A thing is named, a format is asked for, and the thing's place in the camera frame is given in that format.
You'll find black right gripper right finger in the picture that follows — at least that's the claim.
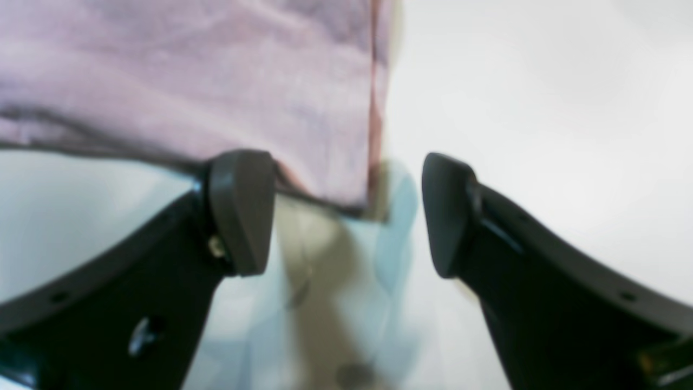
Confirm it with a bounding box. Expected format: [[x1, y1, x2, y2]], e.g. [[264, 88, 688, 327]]
[[422, 153, 692, 389]]

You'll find pink t-shirt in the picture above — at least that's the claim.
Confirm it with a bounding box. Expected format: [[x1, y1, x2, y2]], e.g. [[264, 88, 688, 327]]
[[1, 1, 395, 211]]

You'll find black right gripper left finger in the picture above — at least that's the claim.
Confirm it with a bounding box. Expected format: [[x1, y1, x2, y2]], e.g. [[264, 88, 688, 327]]
[[2, 149, 276, 389]]

